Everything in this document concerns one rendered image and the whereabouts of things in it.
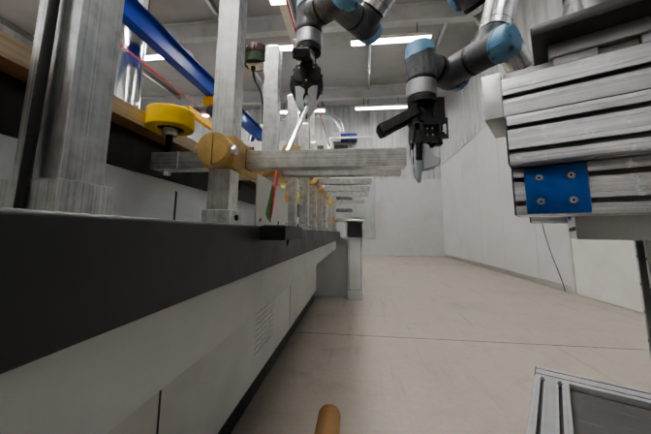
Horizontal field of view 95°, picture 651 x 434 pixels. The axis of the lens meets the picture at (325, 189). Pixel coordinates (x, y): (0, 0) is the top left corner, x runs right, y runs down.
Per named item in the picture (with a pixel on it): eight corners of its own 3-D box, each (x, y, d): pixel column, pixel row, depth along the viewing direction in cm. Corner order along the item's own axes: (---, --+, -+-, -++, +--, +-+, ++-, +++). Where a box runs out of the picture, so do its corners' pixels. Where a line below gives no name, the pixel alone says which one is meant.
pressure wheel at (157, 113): (183, 176, 59) (187, 120, 60) (198, 170, 53) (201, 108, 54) (136, 170, 53) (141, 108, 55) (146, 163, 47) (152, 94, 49)
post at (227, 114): (236, 231, 48) (249, -34, 55) (227, 231, 44) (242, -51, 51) (215, 231, 48) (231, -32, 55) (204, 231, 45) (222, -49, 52)
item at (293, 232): (305, 245, 73) (306, 227, 74) (285, 251, 51) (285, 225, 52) (286, 245, 74) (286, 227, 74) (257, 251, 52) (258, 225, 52)
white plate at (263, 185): (288, 228, 81) (289, 191, 82) (257, 226, 55) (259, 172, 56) (286, 228, 81) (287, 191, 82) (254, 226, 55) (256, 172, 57)
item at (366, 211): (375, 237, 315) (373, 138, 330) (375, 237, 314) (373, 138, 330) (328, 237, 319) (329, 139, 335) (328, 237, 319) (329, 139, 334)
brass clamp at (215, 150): (261, 180, 56) (262, 154, 57) (231, 164, 43) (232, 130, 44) (229, 180, 57) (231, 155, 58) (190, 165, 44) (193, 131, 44)
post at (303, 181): (308, 237, 121) (310, 124, 128) (307, 237, 118) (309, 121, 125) (299, 237, 122) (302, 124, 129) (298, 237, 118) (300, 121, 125)
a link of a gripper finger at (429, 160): (443, 179, 70) (441, 141, 71) (417, 180, 70) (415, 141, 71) (439, 182, 73) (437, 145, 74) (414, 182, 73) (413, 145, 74)
